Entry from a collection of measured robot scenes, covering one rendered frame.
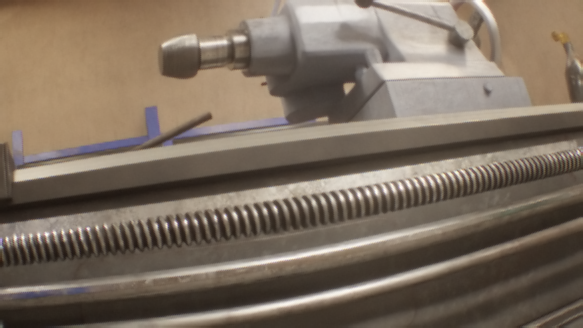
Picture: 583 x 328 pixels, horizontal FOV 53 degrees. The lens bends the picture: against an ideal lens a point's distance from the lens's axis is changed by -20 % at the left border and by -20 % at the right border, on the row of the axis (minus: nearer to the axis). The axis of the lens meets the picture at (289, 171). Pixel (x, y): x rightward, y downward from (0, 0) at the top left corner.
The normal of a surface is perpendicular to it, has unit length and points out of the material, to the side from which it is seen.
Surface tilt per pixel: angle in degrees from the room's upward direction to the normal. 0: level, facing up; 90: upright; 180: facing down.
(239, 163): 90
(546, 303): 90
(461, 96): 90
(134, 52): 90
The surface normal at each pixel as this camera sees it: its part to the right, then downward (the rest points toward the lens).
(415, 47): 0.17, -0.63
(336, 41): 0.29, -0.25
